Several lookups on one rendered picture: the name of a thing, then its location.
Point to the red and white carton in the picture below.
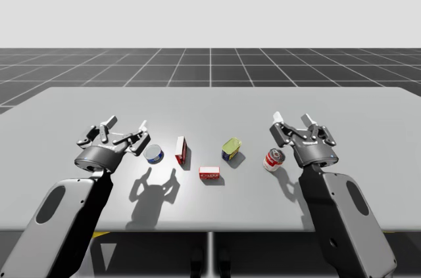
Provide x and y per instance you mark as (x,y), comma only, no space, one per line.
(181,151)

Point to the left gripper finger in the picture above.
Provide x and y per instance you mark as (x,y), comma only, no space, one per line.
(102,131)
(139,138)

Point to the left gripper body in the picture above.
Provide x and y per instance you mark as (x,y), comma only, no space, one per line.
(98,158)

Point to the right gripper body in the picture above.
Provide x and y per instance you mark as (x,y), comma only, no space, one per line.
(314,154)

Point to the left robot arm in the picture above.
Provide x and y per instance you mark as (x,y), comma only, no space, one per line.
(49,225)

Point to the green and blue rectangular can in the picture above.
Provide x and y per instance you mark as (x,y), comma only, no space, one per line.
(231,150)

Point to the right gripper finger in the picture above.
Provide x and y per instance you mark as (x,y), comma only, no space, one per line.
(282,133)
(320,133)

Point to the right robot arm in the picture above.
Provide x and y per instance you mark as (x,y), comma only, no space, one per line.
(348,225)

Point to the blue flat can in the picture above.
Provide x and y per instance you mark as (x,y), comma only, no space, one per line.
(154,154)

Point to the red and white can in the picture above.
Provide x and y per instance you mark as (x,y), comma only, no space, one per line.
(272,160)

